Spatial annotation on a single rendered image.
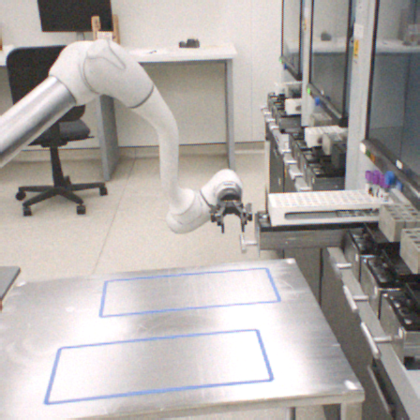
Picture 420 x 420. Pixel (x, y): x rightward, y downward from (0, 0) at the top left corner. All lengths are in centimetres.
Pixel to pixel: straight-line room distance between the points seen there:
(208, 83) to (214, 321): 400
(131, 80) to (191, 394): 97
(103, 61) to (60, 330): 78
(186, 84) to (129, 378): 415
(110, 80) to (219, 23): 333
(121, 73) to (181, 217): 56
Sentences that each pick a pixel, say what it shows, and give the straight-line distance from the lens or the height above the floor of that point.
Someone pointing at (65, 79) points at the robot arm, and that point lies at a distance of 176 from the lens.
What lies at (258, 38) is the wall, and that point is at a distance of 497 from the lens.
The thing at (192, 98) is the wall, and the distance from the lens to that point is 501.
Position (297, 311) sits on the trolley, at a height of 82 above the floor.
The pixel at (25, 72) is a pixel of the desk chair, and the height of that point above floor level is 91.
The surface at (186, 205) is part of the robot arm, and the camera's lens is 195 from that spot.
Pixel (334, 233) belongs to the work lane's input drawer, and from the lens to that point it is 152.
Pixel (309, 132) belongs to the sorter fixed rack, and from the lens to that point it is 220.
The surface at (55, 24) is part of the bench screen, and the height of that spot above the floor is 109.
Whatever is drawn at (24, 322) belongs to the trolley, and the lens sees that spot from 118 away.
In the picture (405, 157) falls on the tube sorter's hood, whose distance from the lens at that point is 131.
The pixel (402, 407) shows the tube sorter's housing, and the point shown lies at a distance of 120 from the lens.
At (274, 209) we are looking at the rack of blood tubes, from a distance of 149.
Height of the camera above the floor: 140
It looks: 22 degrees down
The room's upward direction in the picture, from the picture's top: 2 degrees counter-clockwise
